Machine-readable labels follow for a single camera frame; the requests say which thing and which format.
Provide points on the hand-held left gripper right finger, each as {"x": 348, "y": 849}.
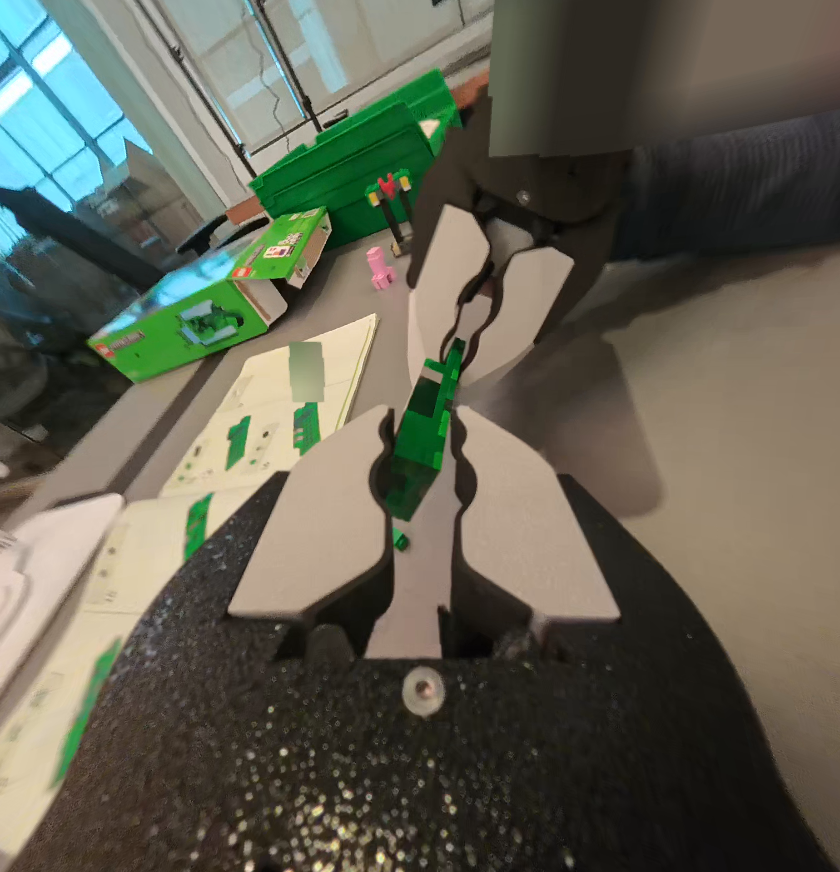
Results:
{"x": 529, "y": 538}

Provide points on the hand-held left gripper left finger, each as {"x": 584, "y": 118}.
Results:
{"x": 317, "y": 531}

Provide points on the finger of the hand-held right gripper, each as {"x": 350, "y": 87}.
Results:
{"x": 447, "y": 259}
{"x": 535, "y": 293}

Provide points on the green brick assembly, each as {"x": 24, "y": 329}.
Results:
{"x": 420, "y": 443}

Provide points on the person's right forearm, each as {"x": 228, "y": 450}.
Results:
{"x": 733, "y": 184}

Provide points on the grey desk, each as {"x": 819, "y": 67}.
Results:
{"x": 733, "y": 477}

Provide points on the pink brick pig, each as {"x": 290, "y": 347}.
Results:
{"x": 381, "y": 271}

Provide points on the black and red brick figure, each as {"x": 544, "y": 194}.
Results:
{"x": 392, "y": 204}

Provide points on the small green brick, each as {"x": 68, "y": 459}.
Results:
{"x": 401, "y": 539}

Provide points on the building instruction booklet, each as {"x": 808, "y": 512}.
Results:
{"x": 256, "y": 422}

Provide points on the green plastic crate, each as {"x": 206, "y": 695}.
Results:
{"x": 345, "y": 177}

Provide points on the black office chair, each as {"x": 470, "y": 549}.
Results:
{"x": 202, "y": 235}

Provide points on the green cardboard toy box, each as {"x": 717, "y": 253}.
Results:
{"x": 181, "y": 320}

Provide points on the black tripod stand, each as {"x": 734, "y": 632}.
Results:
{"x": 202, "y": 88}
{"x": 290, "y": 61}

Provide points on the white plastic bag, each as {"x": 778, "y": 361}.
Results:
{"x": 45, "y": 565}

